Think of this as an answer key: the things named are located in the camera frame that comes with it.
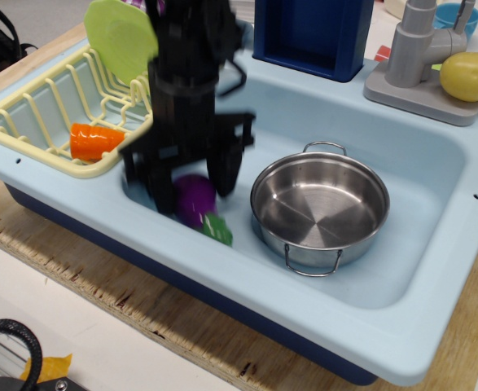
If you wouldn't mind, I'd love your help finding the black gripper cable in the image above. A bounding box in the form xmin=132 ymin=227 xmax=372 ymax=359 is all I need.
xmin=217 ymin=56 xmax=248 ymax=97

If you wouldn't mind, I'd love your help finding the light green plastic plate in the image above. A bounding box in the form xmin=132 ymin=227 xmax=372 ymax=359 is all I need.
xmin=84 ymin=1 xmax=158 ymax=85

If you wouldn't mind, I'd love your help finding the purple striped bowl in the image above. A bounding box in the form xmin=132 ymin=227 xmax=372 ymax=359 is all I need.
xmin=123 ymin=0 xmax=165 ymax=15

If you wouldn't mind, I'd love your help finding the stainless steel pot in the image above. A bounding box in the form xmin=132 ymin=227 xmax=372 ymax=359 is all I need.
xmin=250 ymin=141 xmax=390 ymax=278

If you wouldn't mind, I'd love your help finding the black sleeved cable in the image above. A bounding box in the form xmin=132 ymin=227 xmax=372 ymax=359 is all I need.
xmin=0 ymin=319 xmax=44 ymax=391

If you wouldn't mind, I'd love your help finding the orange plastic cup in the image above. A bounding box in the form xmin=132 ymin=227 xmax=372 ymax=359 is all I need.
xmin=69 ymin=123 xmax=125 ymax=161

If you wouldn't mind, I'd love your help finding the yellow tape piece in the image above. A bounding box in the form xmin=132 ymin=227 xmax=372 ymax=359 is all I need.
xmin=37 ymin=354 xmax=73 ymax=384

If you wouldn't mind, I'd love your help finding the purple toy eggplant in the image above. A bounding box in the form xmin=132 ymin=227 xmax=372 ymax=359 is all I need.
xmin=173 ymin=174 xmax=233 ymax=246

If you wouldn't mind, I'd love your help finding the light blue toy sink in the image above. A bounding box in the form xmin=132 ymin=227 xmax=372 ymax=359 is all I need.
xmin=0 ymin=51 xmax=478 ymax=386

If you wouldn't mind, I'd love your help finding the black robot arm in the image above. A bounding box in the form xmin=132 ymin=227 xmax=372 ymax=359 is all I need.
xmin=121 ymin=1 xmax=255 ymax=214

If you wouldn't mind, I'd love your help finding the yellow toy potato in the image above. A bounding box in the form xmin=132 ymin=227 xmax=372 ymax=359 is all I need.
xmin=440 ymin=52 xmax=478 ymax=103

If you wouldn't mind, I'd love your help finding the dark blue plastic box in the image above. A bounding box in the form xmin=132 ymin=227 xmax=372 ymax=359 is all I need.
xmin=253 ymin=0 xmax=374 ymax=82

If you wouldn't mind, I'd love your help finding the black metal base plate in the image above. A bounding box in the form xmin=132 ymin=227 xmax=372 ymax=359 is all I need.
xmin=0 ymin=376 xmax=86 ymax=391

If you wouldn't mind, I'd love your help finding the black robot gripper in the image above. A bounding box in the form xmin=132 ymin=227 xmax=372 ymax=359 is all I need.
xmin=121 ymin=77 xmax=256 ymax=214

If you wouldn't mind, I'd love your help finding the cream dish rack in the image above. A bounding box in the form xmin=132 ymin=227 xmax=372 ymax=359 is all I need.
xmin=0 ymin=44 xmax=152 ymax=178

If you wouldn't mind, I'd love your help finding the grey toy faucet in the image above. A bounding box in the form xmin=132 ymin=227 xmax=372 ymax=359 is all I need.
xmin=363 ymin=1 xmax=478 ymax=126

